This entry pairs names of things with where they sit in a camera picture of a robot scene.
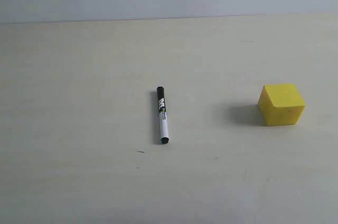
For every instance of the yellow foam cube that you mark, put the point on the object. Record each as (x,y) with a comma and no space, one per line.
(281,104)

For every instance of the black and white whiteboard marker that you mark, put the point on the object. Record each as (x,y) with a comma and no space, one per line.
(163,121)

